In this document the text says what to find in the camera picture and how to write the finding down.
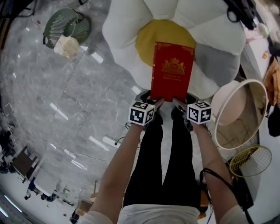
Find cream cloth bundle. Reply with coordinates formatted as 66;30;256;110
53;35;80;60

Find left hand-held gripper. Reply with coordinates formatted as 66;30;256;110
128;90;165;127

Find black backpack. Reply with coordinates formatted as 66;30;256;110
223;0;258;32

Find dark brown wooden chair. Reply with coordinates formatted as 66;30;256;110
12;146;42;182

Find red book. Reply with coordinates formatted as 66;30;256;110
150;41;196;103

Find person's left forearm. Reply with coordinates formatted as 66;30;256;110
88;123;143;217

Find person's black shoe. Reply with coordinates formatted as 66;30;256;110
171;106;182;120
153;112;164;126

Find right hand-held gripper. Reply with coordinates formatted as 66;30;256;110
172;93;213;132

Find green slatted basket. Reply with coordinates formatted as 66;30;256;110
42;8;92;50

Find person's right black shoe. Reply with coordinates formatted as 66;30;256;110
171;106;182;120

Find white flower-shaped cushion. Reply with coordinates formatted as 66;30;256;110
102;0;247;100

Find person's black trousers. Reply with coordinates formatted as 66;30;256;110
122;118;202;216

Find white power strip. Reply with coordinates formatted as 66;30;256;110
102;135;121;149

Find person's left black shoe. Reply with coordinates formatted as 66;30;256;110
153;112;164;126

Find long white bench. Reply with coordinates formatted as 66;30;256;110
240;0;280;145

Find person's right forearm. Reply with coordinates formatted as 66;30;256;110
192;123;236;212

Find black cable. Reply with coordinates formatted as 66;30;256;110
200;168;256;224

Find black round bag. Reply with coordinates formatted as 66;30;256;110
266;102;280;138

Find person's white shirt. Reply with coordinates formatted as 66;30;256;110
84;203;256;224

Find small pale green bag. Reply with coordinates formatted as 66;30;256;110
258;23;270;37

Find orange cloth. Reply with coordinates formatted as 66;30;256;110
263;56;280;107

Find black rectangular box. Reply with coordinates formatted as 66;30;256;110
231;168;255;211

